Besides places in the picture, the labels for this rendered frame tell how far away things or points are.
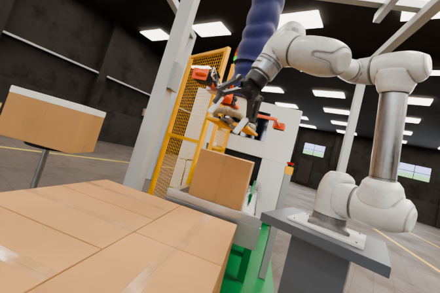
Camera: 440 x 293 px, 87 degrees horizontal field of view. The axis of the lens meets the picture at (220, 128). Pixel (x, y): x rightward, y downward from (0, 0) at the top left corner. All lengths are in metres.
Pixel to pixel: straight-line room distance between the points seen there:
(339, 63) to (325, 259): 0.86
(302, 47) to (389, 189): 0.70
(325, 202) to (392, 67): 0.66
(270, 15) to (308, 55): 1.05
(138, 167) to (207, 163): 1.09
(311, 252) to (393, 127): 0.65
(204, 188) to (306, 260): 0.83
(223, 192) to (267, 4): 1.34
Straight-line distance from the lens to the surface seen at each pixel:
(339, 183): 1.26
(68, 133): 2.21
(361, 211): 1.20
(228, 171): 1.70
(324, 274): 1.27
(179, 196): 1.74
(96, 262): 0.90
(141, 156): 2.62
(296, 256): 1.28
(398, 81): 1.20
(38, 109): 2.35
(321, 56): 0.72
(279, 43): 0.81
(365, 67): 1.25
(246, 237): 1.70
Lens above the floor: 0.98
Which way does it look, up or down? 5 degrees up
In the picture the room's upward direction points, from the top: 16 degrees clockwise
